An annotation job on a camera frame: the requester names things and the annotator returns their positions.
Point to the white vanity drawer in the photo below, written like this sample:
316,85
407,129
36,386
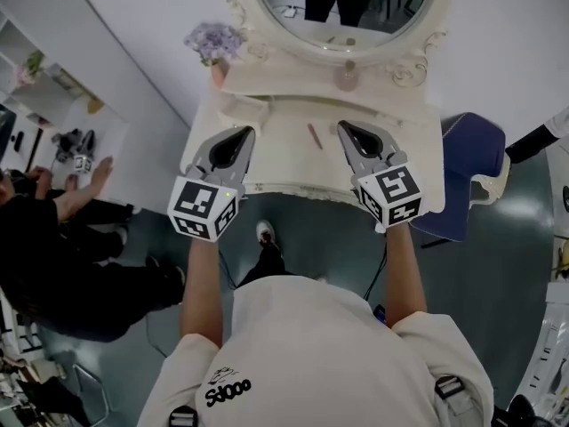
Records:
244,110

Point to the small black clip-on device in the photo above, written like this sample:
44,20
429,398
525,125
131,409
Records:
380,313

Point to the person's cream t-shirt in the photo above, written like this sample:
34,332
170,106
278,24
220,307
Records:
320,349

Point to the person's left forearm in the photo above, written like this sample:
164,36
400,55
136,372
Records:
202,292

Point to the white open shelf unit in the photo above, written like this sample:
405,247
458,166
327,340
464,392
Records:
40,82

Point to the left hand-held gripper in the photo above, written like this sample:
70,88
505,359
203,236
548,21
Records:
202,205

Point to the person's black trouser leg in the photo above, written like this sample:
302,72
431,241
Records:
266,263

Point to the white ornate vanity table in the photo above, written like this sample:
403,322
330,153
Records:
289,163

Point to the brown makeup pencil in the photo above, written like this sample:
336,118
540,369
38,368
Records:
315,136

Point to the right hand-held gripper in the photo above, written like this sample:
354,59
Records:
393,191

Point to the pink flower vase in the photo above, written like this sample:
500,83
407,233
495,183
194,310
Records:
220,73

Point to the metal frame chair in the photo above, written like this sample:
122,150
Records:
91,389

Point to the blue upholstered chair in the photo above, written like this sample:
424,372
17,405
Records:
471,158

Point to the person's white shoe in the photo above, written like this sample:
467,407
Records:
266,228

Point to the pink makeup bottle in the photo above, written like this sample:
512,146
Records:
347,78

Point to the spare grey gripper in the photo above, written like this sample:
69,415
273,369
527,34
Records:
77,149

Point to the person's right forearm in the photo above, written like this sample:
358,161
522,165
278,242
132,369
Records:
404,278

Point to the white side desk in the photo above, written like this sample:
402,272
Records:
89,149

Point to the purple flower bunch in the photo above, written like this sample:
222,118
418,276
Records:
215,40

